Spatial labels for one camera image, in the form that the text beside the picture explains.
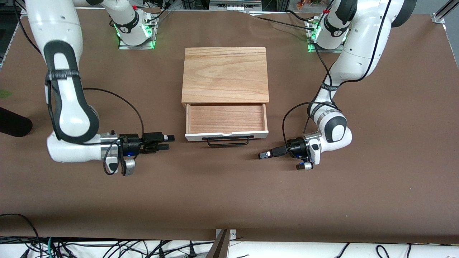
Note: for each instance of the grey-brown camera mount beam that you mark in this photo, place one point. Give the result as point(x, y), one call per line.
point(219, 249)

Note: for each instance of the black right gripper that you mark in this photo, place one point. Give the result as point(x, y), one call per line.
point(132, 144)

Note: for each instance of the grey background device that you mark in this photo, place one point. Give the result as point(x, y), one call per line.
point(235, 4)

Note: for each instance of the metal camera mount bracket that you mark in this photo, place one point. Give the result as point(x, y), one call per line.
point(233, 234)

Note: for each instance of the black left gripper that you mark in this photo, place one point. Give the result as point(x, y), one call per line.
point(294, 147)

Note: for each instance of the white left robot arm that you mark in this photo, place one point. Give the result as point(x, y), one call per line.
point(362, 46)

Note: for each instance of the white-fronted wooden drawer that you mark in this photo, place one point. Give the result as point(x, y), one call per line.
point(226, 118)

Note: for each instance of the brown paper table cover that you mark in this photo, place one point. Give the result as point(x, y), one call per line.
point(229, 186)

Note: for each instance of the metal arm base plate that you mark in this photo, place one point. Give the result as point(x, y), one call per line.
point(152, 36)
point(309, 46)

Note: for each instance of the black foam cylinder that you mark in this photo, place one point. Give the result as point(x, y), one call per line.
point(14, 123)

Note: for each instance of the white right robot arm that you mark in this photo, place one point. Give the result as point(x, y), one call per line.
point(71, 118)

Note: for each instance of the aluminium corner profile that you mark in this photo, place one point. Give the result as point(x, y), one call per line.
point(444, 10)
point(19, 9)

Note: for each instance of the wooden drawer cabinet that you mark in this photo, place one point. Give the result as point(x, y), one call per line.
point(225, 75)

